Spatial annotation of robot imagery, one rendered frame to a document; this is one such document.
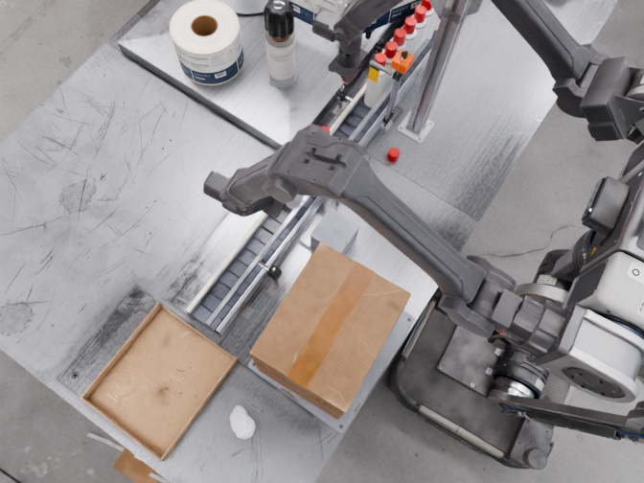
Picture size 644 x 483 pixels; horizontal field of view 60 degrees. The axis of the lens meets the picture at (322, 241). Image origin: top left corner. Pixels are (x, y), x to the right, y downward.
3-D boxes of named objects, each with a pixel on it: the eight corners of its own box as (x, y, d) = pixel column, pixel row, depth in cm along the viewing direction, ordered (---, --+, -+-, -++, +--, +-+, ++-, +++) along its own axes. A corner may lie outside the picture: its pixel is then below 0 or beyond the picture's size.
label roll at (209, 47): (203, 24, 179) (195, -12, 166) (256, 50, 176) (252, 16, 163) (167, 67, 173) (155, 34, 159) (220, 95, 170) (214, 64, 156)
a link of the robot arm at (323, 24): (347, 35, 131) (364, 7, 132) (305, 15, 132) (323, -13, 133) (348, 61, 142) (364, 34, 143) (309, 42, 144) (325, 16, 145)
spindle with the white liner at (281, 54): (279, 59, 175) (274, -14, 147) (302, 73, 174) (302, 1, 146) (262, 79, 172) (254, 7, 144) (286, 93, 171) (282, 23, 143)
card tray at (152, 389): (162, 305, 151) (158, 301, 147) (238, 359, 147) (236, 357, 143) (85, 399, 142) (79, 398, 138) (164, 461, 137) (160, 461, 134)
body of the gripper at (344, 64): (327, 70, 149) (328, 52, 142) (348, 45, 152) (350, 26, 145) (347, 82, 147) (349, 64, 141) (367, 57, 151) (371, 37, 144)
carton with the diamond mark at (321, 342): (317, 275, 154) (320, 241, 128) (394, 319, 150) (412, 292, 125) (258, 370, 144) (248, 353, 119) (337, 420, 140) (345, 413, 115)
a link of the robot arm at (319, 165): (306, 180, 68) (346, 116, 70) (259, 180, 80) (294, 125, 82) (500, 342, 90) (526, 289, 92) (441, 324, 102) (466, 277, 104)
